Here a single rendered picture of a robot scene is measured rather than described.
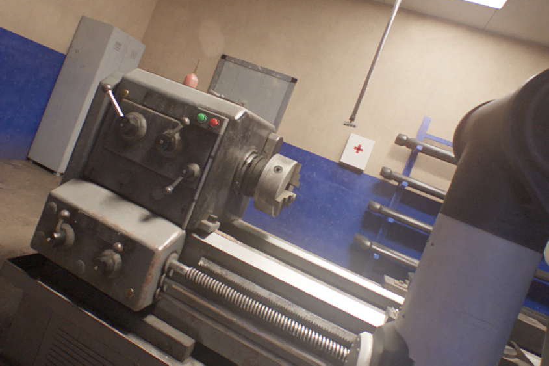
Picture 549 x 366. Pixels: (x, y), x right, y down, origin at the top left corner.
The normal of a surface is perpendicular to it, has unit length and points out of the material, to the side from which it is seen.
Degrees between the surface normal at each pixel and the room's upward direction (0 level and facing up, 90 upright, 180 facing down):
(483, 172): 90
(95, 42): 90
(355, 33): 90
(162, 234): 32
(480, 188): 90
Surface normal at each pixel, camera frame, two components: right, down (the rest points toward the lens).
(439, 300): -0.72, -0.29
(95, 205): 0.18, -0.84
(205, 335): -0.25, -0.10
